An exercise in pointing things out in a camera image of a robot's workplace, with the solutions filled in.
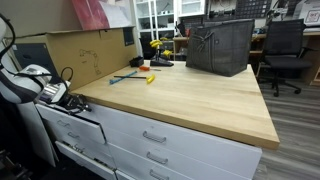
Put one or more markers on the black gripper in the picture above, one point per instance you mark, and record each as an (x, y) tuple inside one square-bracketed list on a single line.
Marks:
[(70, 102)]

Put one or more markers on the white drawer cabinet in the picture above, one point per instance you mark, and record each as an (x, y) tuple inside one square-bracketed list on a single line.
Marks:
[(200, 150)]

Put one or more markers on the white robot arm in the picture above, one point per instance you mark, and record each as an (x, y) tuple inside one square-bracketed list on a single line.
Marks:
[(23, 86)]

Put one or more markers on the blue flat tool bar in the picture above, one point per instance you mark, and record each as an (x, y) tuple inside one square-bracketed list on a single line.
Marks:
[(121, 78)]

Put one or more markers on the cardboard box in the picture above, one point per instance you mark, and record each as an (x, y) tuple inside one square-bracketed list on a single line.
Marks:
[(86, 56)]

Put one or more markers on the white side panel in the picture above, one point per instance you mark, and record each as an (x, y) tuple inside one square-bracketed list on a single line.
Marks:
[(36, 133)]

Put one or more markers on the small black box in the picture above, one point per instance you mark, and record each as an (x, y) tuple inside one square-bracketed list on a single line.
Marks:
[(136, 61)]

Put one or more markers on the black hex key stand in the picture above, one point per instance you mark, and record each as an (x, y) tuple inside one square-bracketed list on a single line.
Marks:
[(161, 62)]

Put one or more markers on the white paper sheet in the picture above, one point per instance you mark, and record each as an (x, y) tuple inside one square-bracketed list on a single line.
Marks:
[(116, 13)]

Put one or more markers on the white open shelving unit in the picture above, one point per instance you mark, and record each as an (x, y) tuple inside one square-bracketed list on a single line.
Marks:
[(155, 20)]

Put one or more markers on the small wooden table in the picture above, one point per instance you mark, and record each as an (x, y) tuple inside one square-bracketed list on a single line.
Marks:
[(180, 39)]

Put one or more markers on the grey fabric tote bag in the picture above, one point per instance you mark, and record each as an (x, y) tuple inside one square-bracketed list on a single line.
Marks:
[(220, 48)]

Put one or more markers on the black pegboard panel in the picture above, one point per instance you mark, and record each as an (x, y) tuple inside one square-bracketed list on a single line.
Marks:
[(253, 8)]

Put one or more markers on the black office chair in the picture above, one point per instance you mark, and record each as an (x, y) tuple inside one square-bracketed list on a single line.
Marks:
[(283, 43)]

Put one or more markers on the white box red print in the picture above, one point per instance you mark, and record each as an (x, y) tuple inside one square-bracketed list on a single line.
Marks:
[(310, 13)]

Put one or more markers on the white wall cabinet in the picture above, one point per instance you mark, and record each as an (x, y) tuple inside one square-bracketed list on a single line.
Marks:
[(191, 8)]

